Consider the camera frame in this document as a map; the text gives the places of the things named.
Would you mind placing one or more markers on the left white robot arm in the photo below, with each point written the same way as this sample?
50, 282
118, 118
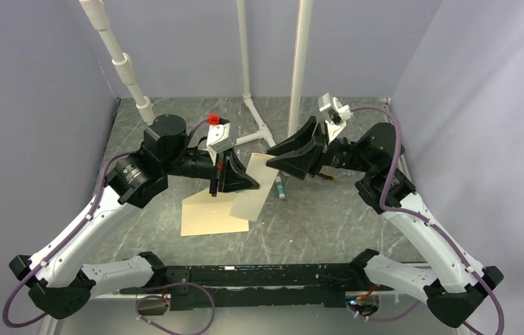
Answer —
60, 280

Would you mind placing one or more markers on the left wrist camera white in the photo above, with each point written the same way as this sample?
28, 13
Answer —
220, 138

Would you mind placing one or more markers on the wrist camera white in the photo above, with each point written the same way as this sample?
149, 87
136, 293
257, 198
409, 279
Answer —
335, 114
220, 138

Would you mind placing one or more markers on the white PVC pipe frame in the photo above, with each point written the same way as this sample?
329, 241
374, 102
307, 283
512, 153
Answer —
192, 48

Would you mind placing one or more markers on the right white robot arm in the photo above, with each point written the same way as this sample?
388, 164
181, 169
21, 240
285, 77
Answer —
455, 284

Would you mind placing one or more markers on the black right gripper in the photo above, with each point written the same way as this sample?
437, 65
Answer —
302, 160

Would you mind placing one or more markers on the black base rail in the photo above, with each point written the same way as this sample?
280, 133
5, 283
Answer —
330, 285

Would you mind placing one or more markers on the yellow handled pliers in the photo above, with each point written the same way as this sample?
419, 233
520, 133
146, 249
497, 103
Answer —
326, 176

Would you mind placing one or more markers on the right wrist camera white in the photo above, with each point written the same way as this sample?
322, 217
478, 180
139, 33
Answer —
335, 114

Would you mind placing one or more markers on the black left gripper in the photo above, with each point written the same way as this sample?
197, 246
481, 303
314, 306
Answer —
231, 174

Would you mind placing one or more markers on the tan paper envelope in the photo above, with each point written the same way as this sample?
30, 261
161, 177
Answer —
203, 214

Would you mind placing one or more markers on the white green glue stick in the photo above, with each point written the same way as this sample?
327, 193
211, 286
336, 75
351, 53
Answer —
280, 188

